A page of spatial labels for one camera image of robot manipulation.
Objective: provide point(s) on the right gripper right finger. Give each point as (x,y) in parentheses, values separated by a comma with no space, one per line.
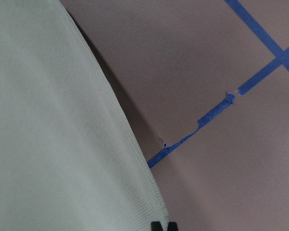
(172,226)

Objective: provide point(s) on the right gripper long black left finger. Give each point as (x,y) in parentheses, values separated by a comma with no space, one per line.
(156,226)

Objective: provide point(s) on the olive green long-sleeve shirt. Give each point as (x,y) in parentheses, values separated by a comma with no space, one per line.
(69,160)

